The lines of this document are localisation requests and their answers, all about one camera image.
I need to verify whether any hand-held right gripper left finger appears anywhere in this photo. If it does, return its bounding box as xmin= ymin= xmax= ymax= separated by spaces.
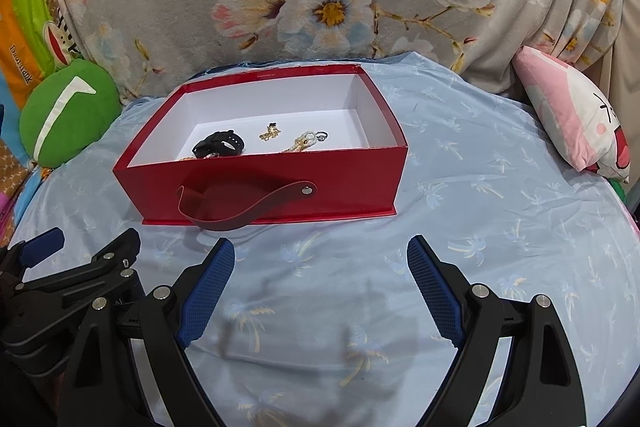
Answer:
xmin=57 ymin=238 xmax=236 ymax=427

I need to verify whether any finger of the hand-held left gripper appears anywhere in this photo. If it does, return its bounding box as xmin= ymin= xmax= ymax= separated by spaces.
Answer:
xmin=62 ymin=228 xmax=142 ymax=288
xmin=9 ymin=228 xmax=66 ymax=272

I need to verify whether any black bead bracelet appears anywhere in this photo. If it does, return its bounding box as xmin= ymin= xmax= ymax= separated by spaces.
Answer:
xmin=192 ymin=130 xmax=246 ymax=159

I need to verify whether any pink and white pillow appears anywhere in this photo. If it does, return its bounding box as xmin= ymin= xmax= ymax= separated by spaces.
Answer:
xmin=515 ymin=46 xmax=632 ymax=184

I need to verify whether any light blue bed sheet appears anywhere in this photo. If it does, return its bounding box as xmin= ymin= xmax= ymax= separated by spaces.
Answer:
xmin=7 ymin=52 xmax=640 ymax=427

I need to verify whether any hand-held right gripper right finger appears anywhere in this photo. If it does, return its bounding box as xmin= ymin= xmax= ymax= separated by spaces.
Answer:
xmin=406 ymin=234 xmax=588 ymax=427

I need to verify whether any green round pillow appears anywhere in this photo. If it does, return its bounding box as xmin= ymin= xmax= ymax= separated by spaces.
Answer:
xmin=19 ymin=59 xmax=122 ymax=168

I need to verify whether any colourful printed mat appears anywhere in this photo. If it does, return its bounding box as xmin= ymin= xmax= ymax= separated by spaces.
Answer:
xmin=0 ymin=0 xmax=86 ymax=248

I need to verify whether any gold chain necklace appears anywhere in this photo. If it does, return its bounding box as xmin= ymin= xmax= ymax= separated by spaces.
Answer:
xmin=281 ymin=133 xmax=312 ymax=154

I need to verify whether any red box with strap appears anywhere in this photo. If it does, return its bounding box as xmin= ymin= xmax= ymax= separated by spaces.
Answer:
xmin=112 ymin=63 xmax=409 ymax=232

